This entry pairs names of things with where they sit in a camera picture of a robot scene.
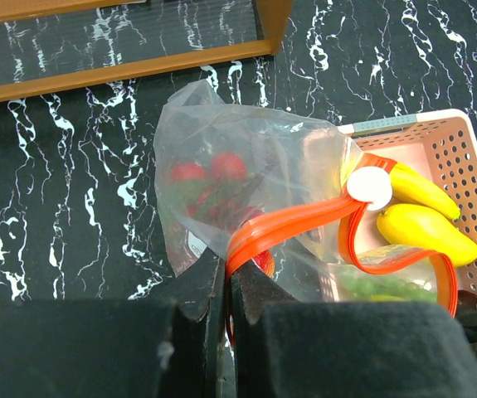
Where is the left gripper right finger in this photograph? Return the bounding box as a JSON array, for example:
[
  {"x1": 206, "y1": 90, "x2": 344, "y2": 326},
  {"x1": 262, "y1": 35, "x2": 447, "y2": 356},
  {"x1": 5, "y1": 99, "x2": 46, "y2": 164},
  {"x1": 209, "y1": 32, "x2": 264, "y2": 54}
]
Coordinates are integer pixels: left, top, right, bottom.
[{"x1": 229, "y1": 264, "x2": 477, "y2": 397}]

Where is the yellow mango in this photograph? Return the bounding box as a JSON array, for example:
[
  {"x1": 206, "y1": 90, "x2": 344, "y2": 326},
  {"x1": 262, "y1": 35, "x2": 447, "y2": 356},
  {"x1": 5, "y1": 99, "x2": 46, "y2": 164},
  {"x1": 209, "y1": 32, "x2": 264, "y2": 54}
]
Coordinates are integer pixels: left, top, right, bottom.
[{"x1": 376, "y1": 203, "x2": 477, "y2": 267}]

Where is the green grape bunch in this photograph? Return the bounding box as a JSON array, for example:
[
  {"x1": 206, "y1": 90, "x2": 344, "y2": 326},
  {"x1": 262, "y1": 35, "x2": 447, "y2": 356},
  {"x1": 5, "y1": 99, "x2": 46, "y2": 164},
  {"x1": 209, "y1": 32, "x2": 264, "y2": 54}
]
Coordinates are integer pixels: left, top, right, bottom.
[{"x1": 338, "y1": 269, "x2": 437, "y2": 303}]

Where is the wooden shelf rack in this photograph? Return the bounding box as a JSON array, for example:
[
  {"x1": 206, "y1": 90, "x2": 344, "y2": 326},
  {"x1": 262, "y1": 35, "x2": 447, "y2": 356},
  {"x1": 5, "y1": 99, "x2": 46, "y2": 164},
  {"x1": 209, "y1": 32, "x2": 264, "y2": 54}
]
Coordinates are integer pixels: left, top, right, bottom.
[{"x1": 0, "y1": 1, "x2": 292, "y2": 102}]

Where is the red strawberry bunch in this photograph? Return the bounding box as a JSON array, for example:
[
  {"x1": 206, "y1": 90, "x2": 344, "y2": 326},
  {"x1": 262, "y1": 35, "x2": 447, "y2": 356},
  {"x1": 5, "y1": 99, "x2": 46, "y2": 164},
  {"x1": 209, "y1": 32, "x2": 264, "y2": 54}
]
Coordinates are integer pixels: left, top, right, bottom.
[{"x1": 160, "y1": 152, "x2": 264, "y2": 276}]

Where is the yellow banana bunch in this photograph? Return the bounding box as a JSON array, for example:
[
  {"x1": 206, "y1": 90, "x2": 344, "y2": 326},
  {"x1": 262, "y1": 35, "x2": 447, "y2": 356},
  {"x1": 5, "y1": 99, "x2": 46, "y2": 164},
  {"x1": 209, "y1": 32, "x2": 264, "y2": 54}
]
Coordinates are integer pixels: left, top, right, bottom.
[{"x1": 389, "y1": 163, "x2": 460, "y2": 221}]

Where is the clear zip bag orange zipper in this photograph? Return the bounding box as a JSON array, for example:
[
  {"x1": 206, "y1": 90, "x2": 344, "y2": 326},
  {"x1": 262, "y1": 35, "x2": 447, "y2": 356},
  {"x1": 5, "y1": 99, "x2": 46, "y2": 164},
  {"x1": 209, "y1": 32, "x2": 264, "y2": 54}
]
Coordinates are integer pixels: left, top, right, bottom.
[{"x1": 153, "y1": 79, "x2": 459, "y2": 318}]

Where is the pink plastic basket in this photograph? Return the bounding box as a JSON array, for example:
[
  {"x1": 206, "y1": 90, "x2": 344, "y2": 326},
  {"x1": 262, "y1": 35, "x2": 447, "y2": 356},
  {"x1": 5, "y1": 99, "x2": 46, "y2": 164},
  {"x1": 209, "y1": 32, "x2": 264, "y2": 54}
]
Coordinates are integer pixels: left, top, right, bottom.
[{"x1": 316, "y1": 108, "x2": 477, "y2": 303}]

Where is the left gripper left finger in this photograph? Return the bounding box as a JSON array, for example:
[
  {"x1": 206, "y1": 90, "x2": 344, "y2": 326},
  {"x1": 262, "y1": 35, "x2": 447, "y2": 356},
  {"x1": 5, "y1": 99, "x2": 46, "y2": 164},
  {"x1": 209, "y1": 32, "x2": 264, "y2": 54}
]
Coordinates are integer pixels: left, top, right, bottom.
[{"x1": 0, "y1": 250, "x2": 224, "y2": 397}]

